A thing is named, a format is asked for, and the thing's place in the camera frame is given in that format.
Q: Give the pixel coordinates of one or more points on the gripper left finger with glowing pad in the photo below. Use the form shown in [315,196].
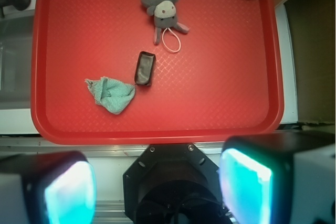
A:
[47,188]

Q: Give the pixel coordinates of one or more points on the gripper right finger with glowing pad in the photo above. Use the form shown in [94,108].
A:
[283,177]

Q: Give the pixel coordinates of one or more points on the black rectangular box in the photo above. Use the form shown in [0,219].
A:
[144,68]

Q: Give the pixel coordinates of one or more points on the teal knitted cloth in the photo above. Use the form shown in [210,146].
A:
[112,94]

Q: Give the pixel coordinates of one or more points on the red plastic tray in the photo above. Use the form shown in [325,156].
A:
[226,79]

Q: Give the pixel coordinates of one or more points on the grey plush bunny toy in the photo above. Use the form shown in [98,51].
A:
[165,18]

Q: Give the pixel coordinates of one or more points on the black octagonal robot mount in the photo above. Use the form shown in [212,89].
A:
[173,183]

